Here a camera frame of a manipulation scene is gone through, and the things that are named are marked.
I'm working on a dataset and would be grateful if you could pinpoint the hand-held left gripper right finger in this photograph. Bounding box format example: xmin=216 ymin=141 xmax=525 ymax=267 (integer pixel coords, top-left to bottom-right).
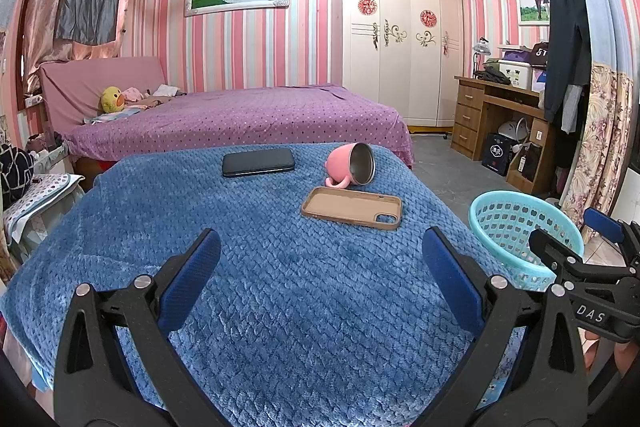
xmin=415 ymin=227 xmax=588 ymax=427

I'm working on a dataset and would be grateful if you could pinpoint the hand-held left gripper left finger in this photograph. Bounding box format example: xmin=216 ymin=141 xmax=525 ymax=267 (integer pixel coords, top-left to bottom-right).
xmin=53 ymin=228 xmax=236 ymax=427

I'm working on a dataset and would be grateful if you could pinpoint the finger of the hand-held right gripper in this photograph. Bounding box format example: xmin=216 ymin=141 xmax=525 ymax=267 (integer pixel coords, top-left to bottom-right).
xmin=528 ymin=228 xmax=591 ymax=283
xmin=583 ymin=206 xmax=640 ymax=258

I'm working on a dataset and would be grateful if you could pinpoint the turquoise plastic basket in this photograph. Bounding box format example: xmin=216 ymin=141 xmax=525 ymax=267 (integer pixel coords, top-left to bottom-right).
xmin=469 ymin=190 xmax=585 ymax=292

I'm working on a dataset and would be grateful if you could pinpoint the person's right hand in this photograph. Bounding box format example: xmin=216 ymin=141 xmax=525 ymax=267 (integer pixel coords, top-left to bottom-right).
xmin=582 ymin=331 xmax=640 ymax=373

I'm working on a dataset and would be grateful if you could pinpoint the brown cardboard box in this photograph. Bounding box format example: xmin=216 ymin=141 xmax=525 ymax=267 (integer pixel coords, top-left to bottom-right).
xmin=506 ymin=142 xmax=543 ymax=195

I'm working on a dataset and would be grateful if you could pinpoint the beige floral curtain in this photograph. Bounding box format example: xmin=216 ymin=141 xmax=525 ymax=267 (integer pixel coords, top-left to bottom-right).
xmin=555 ymin=0 xmax=640 ymax=238

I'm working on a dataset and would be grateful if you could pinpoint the blue fleece blanket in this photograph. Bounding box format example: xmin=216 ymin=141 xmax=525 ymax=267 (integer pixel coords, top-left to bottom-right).
xmin=0 ymin=142 xmax=531 ymax=427

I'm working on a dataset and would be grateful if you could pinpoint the black gift bag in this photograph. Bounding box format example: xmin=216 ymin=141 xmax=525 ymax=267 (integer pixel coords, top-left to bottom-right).
xmin=481 ymin=133 xmax=518 ymax=178

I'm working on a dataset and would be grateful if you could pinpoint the brown phone case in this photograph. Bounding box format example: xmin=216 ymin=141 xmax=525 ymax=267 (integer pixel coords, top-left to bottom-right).
xmin=301 ymin=186 xmax=403 ymax=233

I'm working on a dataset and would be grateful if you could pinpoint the black phone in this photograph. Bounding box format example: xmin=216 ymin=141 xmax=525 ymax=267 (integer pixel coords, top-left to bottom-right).
xmin=221 ymin=148 xmax=296 ymax=178

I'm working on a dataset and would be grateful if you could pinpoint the white fan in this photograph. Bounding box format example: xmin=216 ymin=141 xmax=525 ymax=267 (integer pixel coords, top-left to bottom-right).
xmin=497 ymin=118 xmax=531 ymax=142

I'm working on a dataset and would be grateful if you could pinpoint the pink mug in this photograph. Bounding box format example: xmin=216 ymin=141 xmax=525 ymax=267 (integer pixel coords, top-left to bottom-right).
xmin=324 ymin=142 xmax=376 ymax=188

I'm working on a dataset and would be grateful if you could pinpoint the wooden desk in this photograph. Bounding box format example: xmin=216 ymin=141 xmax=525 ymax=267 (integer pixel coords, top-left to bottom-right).
xmin=450 ymin=75 xmax=558 ymax=195

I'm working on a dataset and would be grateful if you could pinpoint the bed with purple dotted cover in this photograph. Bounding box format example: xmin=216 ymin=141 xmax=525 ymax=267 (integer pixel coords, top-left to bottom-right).
xmin=39 ymin=56 xmax=416 ymax=178

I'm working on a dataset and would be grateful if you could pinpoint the dotted cushion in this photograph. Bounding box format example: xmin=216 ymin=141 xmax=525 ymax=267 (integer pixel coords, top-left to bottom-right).
xmin=5 ymin=172 xmax=86 ymax=228

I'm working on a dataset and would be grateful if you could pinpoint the white storage box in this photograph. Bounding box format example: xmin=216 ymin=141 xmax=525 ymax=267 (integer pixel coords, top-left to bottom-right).
xmin=497 ymin=60 xmax=533 ymax=90

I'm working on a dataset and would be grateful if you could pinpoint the hanging black garment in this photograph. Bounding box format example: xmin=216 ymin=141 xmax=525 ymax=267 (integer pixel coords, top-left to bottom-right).
xmin=542 ymin=0 xmax=593 ymax=132

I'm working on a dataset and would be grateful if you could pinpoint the yellow duck plush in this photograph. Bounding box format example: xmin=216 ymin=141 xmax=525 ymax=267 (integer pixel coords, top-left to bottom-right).
xmin=100 ymin=86 xmax=126 ymax=114

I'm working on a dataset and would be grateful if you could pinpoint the dark clothes pile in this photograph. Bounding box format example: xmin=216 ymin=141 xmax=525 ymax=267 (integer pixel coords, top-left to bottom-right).
xmin=475 ymin=64 xmax=511 ymax=86

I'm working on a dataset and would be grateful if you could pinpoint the black and white patterned bag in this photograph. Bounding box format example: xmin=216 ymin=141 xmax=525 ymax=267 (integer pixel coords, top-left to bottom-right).
xmin=0 ymin=143 xmax=36 ymax=202

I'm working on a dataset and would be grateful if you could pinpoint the white wardrobe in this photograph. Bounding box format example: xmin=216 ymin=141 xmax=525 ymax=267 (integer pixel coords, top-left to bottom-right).
xmin=340 ymin=0 xmax=465 ymax=128

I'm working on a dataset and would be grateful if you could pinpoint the desk lamp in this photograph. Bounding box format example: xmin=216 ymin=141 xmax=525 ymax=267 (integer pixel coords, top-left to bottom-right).
xmin=472 ymin=37 xmax=493 ymax=78

